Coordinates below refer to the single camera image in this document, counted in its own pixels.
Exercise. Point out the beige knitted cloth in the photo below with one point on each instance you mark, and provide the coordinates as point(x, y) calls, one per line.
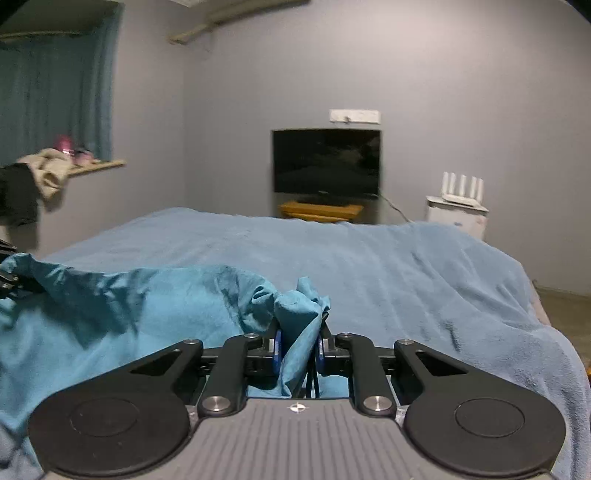
point(46, 173)

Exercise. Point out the small white cabinet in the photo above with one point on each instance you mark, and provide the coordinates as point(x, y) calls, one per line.
point(457, 219)

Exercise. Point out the black flat screen television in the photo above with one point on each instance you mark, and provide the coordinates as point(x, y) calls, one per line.
point(325, 164)

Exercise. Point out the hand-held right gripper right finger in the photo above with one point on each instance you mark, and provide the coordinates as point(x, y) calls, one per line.
point(318, 356)

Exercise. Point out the teal hooded jacket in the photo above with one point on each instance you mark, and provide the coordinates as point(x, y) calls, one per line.
point(138, 314)

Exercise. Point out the pale pink soft item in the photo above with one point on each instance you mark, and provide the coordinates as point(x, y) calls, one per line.
point(85, 155)

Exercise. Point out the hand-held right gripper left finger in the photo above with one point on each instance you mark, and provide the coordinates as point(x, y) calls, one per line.
point(277, 351)

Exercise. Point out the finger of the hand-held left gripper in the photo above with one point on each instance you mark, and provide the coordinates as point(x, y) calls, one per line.
point(18, 284)
point(6, 247)

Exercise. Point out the pink round toy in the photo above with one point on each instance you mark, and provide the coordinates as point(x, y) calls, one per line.
point(63, 144)

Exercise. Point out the wooden windowsill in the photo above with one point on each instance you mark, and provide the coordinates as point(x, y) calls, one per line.
point(99, 165)

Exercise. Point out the white router with antennas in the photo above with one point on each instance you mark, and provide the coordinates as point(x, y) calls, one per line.
point(463, 189)

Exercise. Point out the blue window curtain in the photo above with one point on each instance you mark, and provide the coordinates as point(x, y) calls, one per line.
point(55, 92)

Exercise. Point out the white wall power strip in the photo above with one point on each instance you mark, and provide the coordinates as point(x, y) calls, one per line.
point(355, 116)

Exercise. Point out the beige ceiling pipe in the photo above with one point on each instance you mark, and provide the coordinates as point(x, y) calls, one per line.
point(217, 18)

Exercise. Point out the light blue fleece blanket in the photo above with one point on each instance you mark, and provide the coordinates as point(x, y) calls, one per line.
point(392, 286)

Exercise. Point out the black cloth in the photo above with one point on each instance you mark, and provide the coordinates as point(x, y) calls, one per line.
point(16, 194)

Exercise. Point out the wooden television stand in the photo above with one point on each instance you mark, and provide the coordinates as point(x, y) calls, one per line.
point(321, 211)

